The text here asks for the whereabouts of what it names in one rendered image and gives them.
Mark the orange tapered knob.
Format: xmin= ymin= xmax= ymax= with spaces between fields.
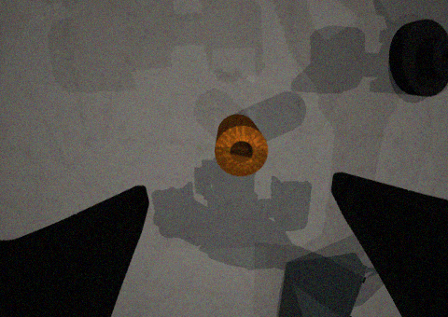
xmin=216 ymin=113 xmax=268 ymax=176

